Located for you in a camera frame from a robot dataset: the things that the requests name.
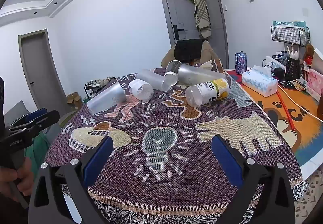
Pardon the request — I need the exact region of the tissue pack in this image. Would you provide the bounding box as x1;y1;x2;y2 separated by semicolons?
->
242;65;279;98

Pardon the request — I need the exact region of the grey sofa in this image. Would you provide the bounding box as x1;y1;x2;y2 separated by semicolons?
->
4;100;62;144

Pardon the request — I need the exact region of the brown plush toy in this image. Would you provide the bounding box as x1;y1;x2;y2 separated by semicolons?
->
302;44;315;64

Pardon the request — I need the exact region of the black wire wall basket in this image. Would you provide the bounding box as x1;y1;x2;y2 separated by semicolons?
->
271;21;311;49

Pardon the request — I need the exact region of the patterned white cloth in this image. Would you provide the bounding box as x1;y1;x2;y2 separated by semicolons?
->
293;171;323;224

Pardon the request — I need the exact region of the tall frosted plastic cup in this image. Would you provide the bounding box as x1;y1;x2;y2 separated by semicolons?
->
87;81;127;115

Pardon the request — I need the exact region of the large frosted plastic cup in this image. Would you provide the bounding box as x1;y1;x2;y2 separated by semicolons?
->
177;64;228;86

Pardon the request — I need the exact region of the person's left hand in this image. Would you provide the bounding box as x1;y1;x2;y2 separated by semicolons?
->
0;157;34;203

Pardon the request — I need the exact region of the purple printed blanket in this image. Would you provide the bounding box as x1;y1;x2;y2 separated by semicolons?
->
44;59;308;224

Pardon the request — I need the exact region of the chair with black cloth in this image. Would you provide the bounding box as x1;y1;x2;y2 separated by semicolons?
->
161;39;220;68

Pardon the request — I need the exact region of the green cloth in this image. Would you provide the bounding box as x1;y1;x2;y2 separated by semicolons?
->
25;129;51;179

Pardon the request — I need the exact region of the cardboard box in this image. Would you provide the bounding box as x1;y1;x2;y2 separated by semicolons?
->
66;92;83;111

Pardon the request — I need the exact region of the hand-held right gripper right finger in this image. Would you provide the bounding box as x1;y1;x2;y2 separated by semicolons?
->
211;135;295;214

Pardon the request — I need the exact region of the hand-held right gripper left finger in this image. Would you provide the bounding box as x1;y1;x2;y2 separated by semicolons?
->
31;135;114;214

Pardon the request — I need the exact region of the white cable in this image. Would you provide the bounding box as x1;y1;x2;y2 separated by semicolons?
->
277;85;323;124

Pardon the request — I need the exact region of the yellow label plastic cup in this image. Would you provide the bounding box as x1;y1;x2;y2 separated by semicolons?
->
185;78;230;108

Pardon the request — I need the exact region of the plain grey door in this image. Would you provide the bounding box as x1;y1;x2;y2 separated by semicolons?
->
18;28;69;116

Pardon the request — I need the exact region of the plaid scarf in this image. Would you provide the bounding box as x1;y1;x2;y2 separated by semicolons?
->
189;0;212;38

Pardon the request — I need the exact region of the purple drink can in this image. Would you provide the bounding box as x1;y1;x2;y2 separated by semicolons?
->
235;51;248;74

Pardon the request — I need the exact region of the shoe rack with shoes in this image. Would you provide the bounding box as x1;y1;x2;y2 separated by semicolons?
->
84;76;117;104

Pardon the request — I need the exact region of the orange cat print mat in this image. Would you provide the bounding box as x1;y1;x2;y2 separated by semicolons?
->
225;69;323;167

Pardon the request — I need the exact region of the white power strip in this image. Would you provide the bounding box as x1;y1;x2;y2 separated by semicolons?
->
262;56;282;69

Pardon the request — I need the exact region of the black mesh desk organizer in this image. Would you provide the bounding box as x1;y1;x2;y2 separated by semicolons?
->
272;55;301;81

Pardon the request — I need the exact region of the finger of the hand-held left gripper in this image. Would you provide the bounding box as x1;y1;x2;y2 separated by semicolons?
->
6;110;60;137
14;108;47;126

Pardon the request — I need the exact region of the red strip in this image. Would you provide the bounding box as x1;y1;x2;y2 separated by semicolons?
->
276;92;297;132

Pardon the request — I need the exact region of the dark inside paper cup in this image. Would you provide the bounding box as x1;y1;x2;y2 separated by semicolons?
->
164;60;182;80

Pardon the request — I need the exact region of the clear plastic cup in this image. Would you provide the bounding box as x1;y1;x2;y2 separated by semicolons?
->
136;69;177;92

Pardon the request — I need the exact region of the grey door with lock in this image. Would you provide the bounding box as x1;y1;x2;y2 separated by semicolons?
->
156;0;229;69

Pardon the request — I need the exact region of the pink box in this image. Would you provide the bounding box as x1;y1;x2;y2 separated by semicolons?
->
306;69;323;101

